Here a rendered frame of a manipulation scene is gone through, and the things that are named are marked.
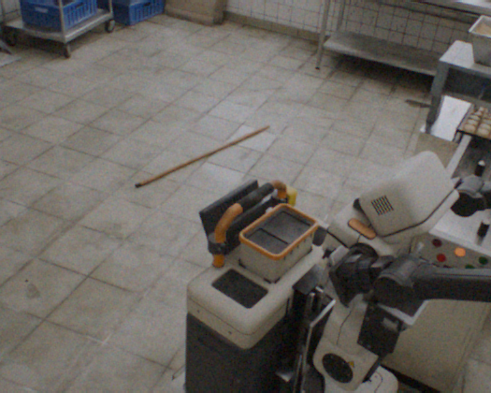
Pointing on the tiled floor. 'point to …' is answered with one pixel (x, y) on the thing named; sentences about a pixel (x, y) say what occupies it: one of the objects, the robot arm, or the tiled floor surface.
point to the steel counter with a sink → (365, 48)
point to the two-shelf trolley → (57, 30)
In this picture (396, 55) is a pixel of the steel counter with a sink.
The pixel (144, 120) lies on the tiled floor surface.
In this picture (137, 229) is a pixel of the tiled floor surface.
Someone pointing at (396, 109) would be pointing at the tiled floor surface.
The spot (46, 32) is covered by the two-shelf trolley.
